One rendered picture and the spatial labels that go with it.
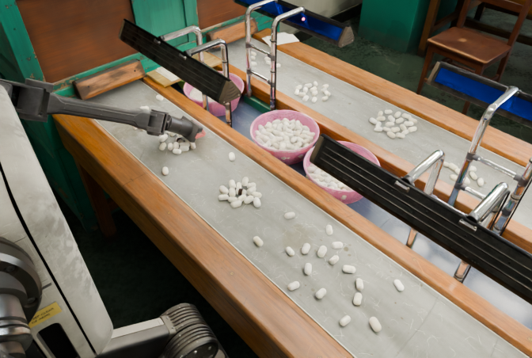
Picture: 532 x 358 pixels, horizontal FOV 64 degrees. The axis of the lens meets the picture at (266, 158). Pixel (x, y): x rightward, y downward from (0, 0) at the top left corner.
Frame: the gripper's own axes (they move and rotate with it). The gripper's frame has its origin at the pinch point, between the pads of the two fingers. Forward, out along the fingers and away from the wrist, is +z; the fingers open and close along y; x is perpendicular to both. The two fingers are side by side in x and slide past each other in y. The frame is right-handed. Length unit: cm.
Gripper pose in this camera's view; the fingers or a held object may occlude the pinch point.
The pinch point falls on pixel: (203, 134)
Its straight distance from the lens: 166.1
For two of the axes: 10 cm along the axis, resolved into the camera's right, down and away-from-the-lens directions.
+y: -6.9, -4.7, 5.5
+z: 5.5, 1.6, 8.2
